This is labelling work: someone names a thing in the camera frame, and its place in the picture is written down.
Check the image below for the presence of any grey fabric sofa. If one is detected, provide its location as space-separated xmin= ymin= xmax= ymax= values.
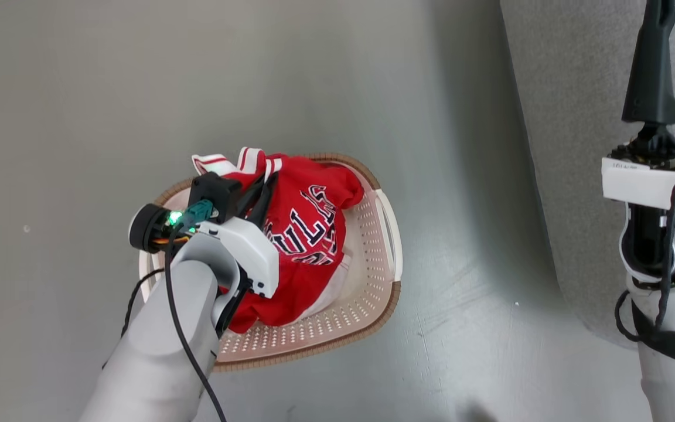
xmin=500 ymin=0 xmax=675 ymax=352

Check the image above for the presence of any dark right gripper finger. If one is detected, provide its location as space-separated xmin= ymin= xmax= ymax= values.
xmin=622 ymin=0 xmax=675 ymax=151

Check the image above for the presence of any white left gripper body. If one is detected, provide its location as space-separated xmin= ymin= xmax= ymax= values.
xmin=129 ymin=202 xmax=281 ymax=300

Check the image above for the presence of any black cable with teal plug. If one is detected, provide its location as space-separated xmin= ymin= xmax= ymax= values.
xmin=163 ymin=199 xmax=228 ymax=422

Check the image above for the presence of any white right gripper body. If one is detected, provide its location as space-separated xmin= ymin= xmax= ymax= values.
xmin=601 ymin=126 xmax=675 ymax=219

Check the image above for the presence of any red basketball jersey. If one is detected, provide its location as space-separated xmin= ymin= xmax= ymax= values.
xmin=191 ymin=147 xmax=366 ymax=334

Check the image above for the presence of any cream perforated laundry basket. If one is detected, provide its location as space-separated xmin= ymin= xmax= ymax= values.
xmin=138 ymin=152 xmax=403 ymax=373

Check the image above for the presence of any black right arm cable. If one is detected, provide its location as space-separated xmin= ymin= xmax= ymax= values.
xmin=614 ymin=144 xmax=675 ymax=346

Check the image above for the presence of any thin black braided cable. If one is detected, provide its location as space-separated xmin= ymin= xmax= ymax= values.
xmin=102 ymin=268 xmax=166 ymax=370

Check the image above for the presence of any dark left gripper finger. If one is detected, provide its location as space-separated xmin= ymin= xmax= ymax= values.
xmin=236 ymin=173 xmax=268 ymax=215
xmin=251 ymin=174 xmax=278 ymax=228

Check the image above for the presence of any black strap on arm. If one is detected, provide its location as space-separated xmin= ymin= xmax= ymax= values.
xmin=630 ymin=299 xmax=675 ymax=363

